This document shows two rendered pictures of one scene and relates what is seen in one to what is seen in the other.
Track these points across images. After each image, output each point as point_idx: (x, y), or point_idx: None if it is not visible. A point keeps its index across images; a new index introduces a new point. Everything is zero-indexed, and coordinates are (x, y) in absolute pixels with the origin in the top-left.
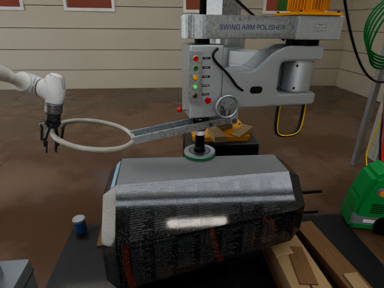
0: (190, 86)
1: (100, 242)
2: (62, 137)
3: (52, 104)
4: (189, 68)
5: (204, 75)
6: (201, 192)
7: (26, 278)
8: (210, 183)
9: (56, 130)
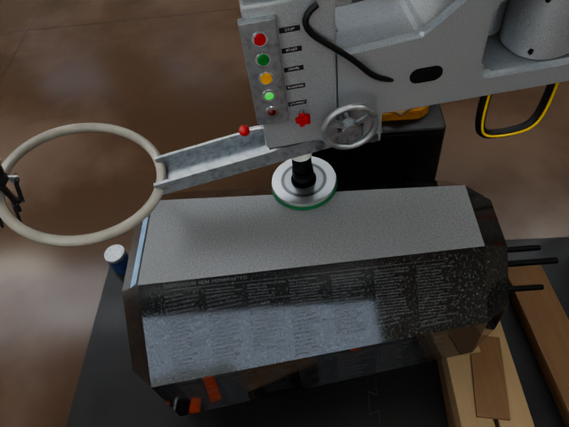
0: (257, 96)
1: None
2: (20, 198)
3: None
4: (247, 62)
5: (290, 65)
6: (297, 295)
7: None
8: (314, 275)
9: (5, 192)
